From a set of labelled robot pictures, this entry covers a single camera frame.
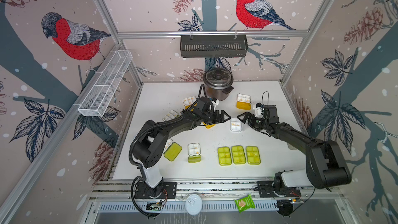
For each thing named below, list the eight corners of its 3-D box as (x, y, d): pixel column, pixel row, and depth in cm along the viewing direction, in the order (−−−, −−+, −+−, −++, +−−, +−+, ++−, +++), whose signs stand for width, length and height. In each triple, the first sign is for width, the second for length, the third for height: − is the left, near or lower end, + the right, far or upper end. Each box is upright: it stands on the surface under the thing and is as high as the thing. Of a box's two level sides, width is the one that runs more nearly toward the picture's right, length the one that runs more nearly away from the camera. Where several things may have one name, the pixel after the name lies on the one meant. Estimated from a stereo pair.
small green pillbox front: (187, 165, 83) (186, 162, 79) (188, 146, 90) (188, 142, 86) (201, 165, 83) (201, 162, 79) (201, 146, 90) (201, 142, 86)
